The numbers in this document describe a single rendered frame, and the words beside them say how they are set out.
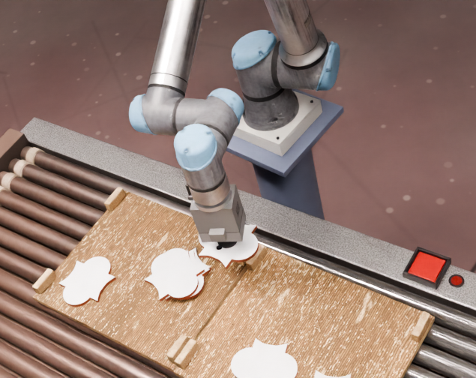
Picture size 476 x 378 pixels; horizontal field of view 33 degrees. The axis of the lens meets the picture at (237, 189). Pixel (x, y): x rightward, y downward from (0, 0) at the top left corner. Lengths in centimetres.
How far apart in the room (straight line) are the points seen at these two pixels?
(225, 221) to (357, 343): 36
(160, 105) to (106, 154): 63
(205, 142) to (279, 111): 66
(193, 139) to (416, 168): 183
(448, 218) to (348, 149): 52
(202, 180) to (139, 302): 43
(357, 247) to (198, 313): 38
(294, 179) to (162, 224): 47
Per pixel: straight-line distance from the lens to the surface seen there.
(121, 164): 210
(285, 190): 222
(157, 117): 154
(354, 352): 162
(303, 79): 191
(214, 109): 149
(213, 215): 153
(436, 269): 172
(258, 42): 197
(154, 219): 192
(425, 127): 330
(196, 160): 141
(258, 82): 198
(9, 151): 225
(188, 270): 176
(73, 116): 378
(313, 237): 181
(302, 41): 184
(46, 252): 199
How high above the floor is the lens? 234
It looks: 47 degrees down
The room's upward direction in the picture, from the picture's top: 17 degrees counter-clockwise
